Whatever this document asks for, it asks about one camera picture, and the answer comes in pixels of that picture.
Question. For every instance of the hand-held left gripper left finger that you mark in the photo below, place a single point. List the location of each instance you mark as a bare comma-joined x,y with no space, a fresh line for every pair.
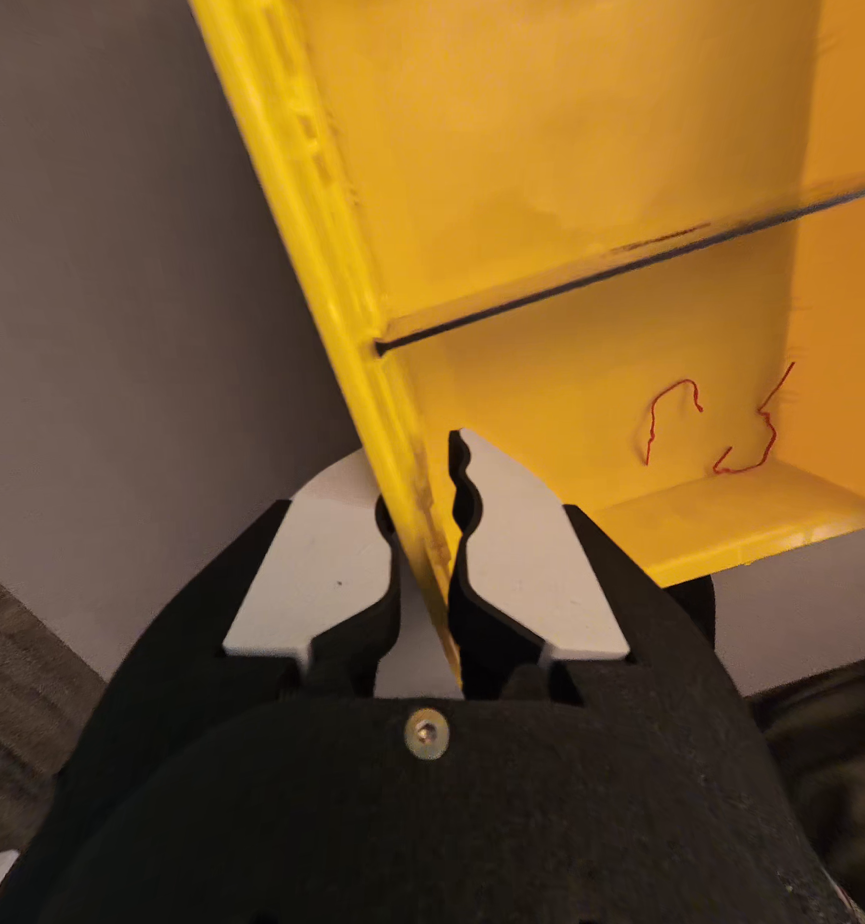
309,577

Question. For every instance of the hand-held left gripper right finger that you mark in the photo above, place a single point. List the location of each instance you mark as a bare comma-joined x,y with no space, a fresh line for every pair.
533,570

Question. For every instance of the yellow plastic bin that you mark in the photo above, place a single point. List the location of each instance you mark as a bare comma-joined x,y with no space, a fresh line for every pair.
548,144

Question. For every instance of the red thread scrap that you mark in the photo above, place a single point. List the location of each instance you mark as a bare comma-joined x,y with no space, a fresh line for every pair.
768,440
674,386

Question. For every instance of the person's olive jacket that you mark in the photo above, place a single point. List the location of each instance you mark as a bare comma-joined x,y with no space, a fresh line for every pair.
822,758

